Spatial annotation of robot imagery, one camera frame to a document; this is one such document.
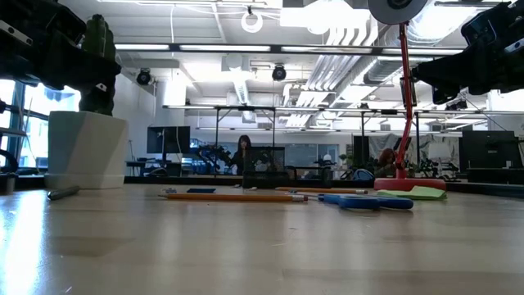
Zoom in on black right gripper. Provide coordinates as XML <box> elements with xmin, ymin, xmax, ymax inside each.
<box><xmin>411</xmin><ymin>0</ymin><xmax>524</xmax><ymax>106</ymax></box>

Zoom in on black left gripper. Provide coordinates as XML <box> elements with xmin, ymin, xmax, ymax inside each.
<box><xmin>0</xmin><ymin>0</ymin><xmax>122</xmax><ymax>93</ymax></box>

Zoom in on black pen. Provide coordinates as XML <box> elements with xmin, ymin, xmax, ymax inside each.
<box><xmin>47</xmin><ymin>185</ymin><xmax>81</xmax><ymax>202</ymax></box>

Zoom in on blue handled scissors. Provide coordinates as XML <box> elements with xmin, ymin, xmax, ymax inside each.
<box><xmin>288</xmin><ymin>191</ymin><xmax>415</xmax><ymax>211</ymax></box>

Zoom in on orange wooden pencil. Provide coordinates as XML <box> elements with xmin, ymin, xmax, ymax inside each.
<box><xmin>158</xmin><ymin>193</ymin><xmax>309</xmax><ymax>203</ymax></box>
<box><xmin>274</xmin><ymin>186</ymin><xmax>369</xmax><ymax>195</ymax></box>

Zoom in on black mesh desk organizer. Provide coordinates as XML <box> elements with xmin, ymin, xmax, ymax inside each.
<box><xmin>242</xmin><ymin>146</ymin><xmax>333</xmax><ymax>191</ymax></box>

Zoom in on green cactus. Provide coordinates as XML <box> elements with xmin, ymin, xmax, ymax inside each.
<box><xmin>79</xmin><ymin>14</ymin><xmax>118</xmax><ymax>116</ymax></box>

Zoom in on black round ceiling fixture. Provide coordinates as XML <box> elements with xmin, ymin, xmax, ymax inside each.
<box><xmin>271</xmin><ymin>63</ymin><xmax>287</xmax><ymax>83</ymax></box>
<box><xmin>135</xmin><ymin>67</ymin><xmax>153</xmax><ymax>87</ymax></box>

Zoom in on red desk lamp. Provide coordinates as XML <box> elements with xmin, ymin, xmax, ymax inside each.
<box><xmin>367</xmin><ymin>0</ymin><xmax>448</xmax><ymax>193</ymax></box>

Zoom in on large black monitor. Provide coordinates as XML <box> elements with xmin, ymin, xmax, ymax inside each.
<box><xmin>458</xmin><ymin>129</ymin><xmax>524</xmax><ymax>184</ymax></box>

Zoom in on white hexagonal plant pot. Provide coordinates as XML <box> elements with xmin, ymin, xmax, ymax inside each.
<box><xmin>43</xmin><ymin>110</ymin><xmax>130</xmax><ymax>191</ymax></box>

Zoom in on person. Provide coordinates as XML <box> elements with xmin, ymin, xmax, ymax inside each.
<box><xmin>229</xmin><ymin>134</ymin><xmax>254</xmax><ymax>176</ymax></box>
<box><xmin>375</xmin><ymin>147</ymin><xmax>399</xmax><ymax>179</ymax></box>

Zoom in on black computer monitor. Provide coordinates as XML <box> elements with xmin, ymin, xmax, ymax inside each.
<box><xmin>146</xmin><ymin>125</ymin><xmax>192</xmax><ymax>165</ymax></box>

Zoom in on green sticky note pad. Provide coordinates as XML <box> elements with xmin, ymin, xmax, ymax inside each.
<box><xmin>376</xmin><ymin>185</ymin><xmax>449</xmax><ymax>202</ymax></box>

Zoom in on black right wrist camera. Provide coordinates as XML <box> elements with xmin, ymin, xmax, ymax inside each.
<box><xmin>503</xmin><ymin>36</ymin><xmax>524</xmax><ymax>55</ymax></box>

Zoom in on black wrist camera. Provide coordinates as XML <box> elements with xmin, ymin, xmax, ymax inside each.
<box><xmin>0</xmin><ymin>18</ymin><xmax>34</xmax><ymax>47</ymax></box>
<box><xmin>503</xmin><ymin>36</ymin><xmax>524</xmax><ymax>55</ymax></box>

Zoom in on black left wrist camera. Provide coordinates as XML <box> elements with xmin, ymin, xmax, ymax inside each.
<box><xmin>0</xmin><ymin>18</ymin><xmax>34</xmax><ymax>47</ymax></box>

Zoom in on dark arched clamp handle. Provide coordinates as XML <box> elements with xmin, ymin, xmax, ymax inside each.
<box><xmin>351</xmin><ymin>167</ymin><xmax>376</xmax><ymax>183</ymax></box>

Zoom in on white coiled cable loop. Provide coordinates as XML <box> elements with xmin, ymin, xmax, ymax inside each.
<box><xmin>240</xmin><ymin>6</ymin><xmax>264</xmax><ymax>34</ymax></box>

